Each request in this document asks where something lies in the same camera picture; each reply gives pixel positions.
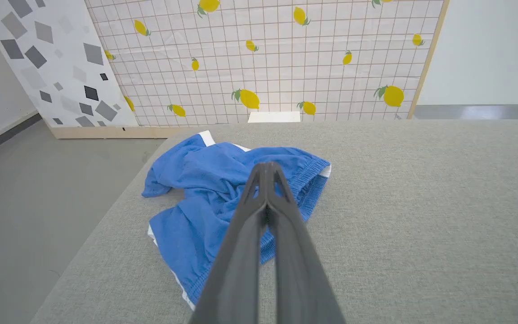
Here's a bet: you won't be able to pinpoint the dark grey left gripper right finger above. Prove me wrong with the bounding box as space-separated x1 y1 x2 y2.
266 162 346 324

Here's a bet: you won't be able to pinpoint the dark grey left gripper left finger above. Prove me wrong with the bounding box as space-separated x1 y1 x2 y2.
189 162 269 324

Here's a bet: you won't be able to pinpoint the blue shorts with white trim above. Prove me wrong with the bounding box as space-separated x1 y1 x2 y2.
142 130 332 311

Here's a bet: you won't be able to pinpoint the small white box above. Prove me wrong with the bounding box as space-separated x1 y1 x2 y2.
247 111 302 124

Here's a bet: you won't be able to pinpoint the lemon print partition panel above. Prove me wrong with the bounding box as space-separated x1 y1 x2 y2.
84 0 450 127

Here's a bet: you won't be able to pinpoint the grey terrazzo print partition panel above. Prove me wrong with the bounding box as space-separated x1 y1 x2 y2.
0 0 161 139

